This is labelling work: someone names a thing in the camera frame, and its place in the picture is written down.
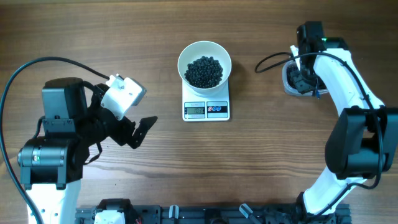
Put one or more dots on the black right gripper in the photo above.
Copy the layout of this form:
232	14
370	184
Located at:
303	86

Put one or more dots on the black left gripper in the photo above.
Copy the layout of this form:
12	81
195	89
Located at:
124	135

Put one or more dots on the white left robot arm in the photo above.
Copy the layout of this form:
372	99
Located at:
77	116

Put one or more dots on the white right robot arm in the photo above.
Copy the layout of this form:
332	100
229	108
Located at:
363	142

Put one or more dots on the white digital kitchen scale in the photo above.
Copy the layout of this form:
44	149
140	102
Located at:
204	105

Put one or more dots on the black beans in bowl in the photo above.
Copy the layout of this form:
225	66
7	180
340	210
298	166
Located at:
205	72

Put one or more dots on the white bowl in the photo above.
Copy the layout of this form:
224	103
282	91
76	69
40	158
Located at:
204	48

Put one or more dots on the black beans in container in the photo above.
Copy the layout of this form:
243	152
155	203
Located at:
292	73

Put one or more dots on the clear plastic container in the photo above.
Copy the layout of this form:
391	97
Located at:
291	91

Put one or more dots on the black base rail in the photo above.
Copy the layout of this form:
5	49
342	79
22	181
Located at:
121	211

